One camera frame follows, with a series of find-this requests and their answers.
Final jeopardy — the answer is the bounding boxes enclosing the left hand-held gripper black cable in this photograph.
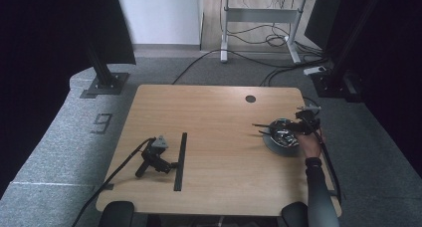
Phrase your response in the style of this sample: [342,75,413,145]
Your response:
[70,136,156,227]

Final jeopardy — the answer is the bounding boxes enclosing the long black floor cable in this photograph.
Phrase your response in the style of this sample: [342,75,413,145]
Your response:
[171,48,329,86]

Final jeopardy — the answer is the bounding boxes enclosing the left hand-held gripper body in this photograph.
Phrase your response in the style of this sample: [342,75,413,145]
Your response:
[134,134,169,178]

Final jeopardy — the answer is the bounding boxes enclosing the shiny metal bowl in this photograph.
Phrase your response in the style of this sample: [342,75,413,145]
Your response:
[263,117,305,157]

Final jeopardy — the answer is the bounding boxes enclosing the dark curtain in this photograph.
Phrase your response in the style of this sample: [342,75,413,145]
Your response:
[0,0,137,199]
[326,0,422,175]

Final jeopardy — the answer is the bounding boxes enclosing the black bar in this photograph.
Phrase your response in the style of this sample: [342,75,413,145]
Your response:
[173,131,188,192]

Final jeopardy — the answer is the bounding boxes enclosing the hand-held gripper black cable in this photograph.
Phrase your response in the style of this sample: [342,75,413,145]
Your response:
[316,126,342,205]
[70,136,156,227]

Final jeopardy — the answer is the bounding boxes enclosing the person's right hand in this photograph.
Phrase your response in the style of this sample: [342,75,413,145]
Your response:
[295,128,326,160]

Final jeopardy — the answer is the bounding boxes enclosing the right hand-held gripper black cable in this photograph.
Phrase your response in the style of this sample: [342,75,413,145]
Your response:
[316,126,342,205]

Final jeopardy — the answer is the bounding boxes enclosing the long single black cable tie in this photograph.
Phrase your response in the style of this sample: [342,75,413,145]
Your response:
[251,122,279,129]

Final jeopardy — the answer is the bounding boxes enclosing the white desk with metal legs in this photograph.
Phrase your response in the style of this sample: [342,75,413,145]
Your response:
[213,0,344,65]

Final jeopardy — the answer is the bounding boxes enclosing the tangle of black cables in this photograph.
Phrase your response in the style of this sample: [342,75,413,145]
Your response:
[227,21,327,56]

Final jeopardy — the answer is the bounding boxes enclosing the white power strip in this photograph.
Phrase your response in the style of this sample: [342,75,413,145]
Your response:
[303,65,327,77]

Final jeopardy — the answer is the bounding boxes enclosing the black metal stand with base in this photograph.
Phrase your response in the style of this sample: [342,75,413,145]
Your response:
[311,0,387,104]
[79,43,131,100]

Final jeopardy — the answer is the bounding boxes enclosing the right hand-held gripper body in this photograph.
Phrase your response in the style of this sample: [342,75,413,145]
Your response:
[294,104,322,135]

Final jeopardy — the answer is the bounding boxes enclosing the black chair armrest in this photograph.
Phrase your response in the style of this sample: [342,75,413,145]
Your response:
[282,201,310,227]
[98,200,135,227]

